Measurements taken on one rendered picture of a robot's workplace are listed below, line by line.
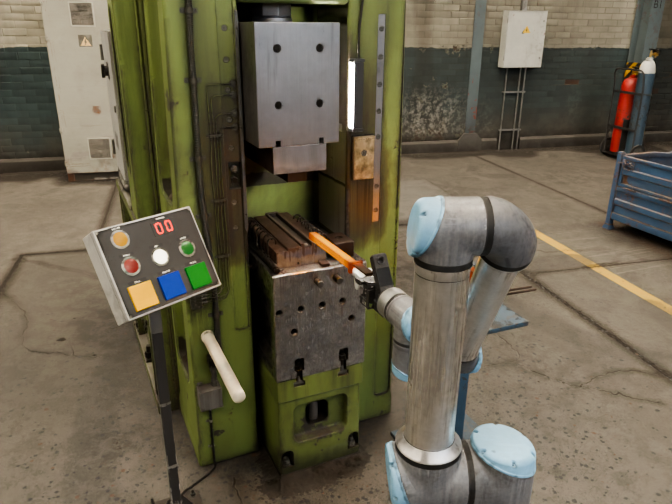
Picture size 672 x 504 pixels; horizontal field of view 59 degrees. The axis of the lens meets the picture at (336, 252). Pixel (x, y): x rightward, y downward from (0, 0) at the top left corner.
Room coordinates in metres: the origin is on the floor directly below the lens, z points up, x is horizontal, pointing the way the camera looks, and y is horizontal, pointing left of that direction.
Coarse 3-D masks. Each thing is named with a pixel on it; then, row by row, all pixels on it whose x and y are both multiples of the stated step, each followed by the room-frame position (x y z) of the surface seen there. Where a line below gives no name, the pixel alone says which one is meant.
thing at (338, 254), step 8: (312, 232) 2.01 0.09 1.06; (312, 240) 1.98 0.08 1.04; (320, 240) 1.92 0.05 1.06; (328, 248) 1.85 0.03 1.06; (336, 248) 1.84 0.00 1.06; (336, 256) 1.79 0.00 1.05; (344, 256) 1.76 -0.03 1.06; (344, 264) 1.74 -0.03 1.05; (352, 264) 1.69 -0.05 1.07; (360, 264) 1.68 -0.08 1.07; (368, 272) 1.62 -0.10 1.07
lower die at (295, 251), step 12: (264, 216) 2.41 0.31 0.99; (288, 216) 2.41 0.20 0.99; (264, 228) 2.27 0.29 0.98; (276, 228) 2.25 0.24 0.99; (300, 228) 2.25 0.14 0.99; (276, 240) 2.14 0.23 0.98; (288, 240) 2.11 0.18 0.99; (276, 252) 2.01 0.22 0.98; (288, 252) 2.03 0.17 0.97; (300, 252) 2.05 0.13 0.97; (312, 252) 2.07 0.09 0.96; (324, 252) 2.09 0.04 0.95; (276, 264) 2.01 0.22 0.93; (288, 264) 2.03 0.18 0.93; (300, 264) 2.05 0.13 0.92
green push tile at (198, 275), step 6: (198, 264) 1.75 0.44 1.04; (204, 264) 1.76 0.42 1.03; (186, 270) 1.71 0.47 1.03; (192, 270) 1.72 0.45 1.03; (198, 270) 1.74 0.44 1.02; (204, 270) 1.75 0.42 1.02; (192, 276) 1.71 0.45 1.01; (198, 276) 1.72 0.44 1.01; (204, 276) 1.74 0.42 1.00; (192, 282) 1.70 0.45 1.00; (198, 282) 1.71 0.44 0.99; (204, 282) 1.72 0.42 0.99; (210, 282) 1.74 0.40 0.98; (192, 288) 1.69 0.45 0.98
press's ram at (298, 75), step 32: (256, 32) 1.99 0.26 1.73; (288, 32) 2.03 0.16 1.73; (320, 32) 2.08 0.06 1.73; (256, 64) 1.99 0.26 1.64; (288, 64) 2.03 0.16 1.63; (320, 64) 2.08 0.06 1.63; (256, 96) 1.99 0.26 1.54; (288, 96) 2.03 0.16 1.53; (320, 96) 2.08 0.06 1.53; (256, 128) 2.00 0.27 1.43; (288, 128) 2.03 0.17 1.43; (320, 128) 2.08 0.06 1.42
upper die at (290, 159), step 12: (312, 144) 2.07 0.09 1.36; (324, 144) 2.09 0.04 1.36; (252, 156) 2.23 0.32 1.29; (264, 156) 2.09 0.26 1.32; (276, 156) 2.01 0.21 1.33; (288, 156) 2.03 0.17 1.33; (300, 156) 2.05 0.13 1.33; (312, 156) 2.07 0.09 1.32; (324, 156) 2.09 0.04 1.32; (264, 168) 2.10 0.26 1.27; (276, 168) 2.01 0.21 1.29; (288, 168) 2.03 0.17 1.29; (300, 168) 2.05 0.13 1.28; (312, 168) 2.07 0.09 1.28; (324, 168) 2.09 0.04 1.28
